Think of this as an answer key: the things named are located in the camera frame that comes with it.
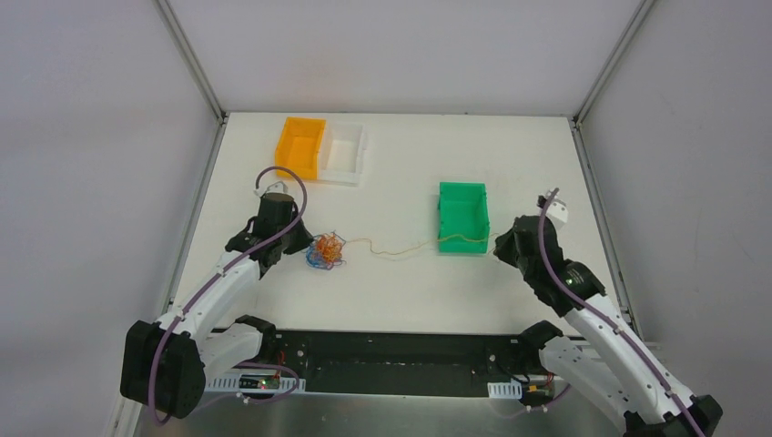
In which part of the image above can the aluminium frame rail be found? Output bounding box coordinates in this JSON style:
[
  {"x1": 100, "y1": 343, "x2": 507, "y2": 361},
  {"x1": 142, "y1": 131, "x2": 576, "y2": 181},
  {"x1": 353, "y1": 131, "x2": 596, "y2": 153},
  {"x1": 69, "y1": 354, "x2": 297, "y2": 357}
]
[{"x1": 153, "y1": 0, "x2": 227, "y2": 125}]

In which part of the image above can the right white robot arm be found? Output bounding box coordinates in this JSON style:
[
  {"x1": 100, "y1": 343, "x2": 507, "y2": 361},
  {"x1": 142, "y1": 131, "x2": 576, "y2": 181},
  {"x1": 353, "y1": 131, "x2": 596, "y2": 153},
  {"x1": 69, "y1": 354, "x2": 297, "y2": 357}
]
[{"x1": 493, "y1": 216, "x2": 723, "y2": 436}]

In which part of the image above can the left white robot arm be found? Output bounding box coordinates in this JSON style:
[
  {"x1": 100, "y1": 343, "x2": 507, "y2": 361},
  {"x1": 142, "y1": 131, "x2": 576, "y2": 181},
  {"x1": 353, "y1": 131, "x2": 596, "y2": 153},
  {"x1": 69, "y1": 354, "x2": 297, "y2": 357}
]
[{"x1": 120, "y1": 192, "x2": 313, "y2": 426}]

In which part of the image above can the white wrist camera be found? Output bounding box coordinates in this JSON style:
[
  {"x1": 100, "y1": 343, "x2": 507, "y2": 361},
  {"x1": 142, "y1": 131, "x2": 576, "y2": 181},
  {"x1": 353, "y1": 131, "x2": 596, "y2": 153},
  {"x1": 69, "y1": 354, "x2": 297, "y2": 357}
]
[
  {"x1": 253, "y1": 181, "x2": 289, "y2": 198},
  {"x1": 537, "y1": 189, "x2": 569, "y2": 230}
]

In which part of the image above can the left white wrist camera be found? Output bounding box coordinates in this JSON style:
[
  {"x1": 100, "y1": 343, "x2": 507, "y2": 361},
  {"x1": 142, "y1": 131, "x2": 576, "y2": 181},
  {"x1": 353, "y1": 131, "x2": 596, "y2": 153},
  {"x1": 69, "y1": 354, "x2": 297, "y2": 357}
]
[{"x1": 253, "y1": 181, "x2": 289, "y2": 198}]

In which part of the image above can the white translucent plastic bin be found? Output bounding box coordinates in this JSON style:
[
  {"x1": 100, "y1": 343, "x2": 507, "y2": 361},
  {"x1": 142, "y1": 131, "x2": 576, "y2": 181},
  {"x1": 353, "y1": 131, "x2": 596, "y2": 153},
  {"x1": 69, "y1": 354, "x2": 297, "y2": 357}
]
[{"x1": 317, "y1": 120, "x2": 367, "y2": 186}]

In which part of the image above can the orange plastic bin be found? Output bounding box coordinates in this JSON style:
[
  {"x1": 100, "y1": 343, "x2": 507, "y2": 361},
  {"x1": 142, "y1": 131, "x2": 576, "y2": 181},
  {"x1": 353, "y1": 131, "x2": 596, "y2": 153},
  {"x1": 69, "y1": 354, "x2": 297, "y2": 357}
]
[{"x1": 274, "y1": 117, "x2": 326, "y2": 180}]

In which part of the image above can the green plastic bin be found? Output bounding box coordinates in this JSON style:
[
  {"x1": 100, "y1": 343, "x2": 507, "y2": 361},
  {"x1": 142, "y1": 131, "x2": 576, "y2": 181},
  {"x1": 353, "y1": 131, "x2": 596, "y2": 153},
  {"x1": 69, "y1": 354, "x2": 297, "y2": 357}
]
[{"x1": 438, "y1": 181, "x2": 491, "y2": 255}]

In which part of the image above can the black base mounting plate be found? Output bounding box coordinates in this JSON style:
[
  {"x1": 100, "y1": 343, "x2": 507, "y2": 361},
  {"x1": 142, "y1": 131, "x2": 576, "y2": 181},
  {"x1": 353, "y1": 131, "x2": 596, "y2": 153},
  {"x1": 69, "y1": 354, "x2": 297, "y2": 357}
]
[{"x1": 259, "y1": 330, "x2": 546, "y2": 398}]

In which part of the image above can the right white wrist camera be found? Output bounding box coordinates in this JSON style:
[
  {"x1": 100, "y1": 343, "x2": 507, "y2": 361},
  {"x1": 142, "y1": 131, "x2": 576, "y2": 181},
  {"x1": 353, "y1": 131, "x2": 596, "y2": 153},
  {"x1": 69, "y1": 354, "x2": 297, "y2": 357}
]
[{"x1": 537, "y1": 189, "x2": 569, "y2": 230}]

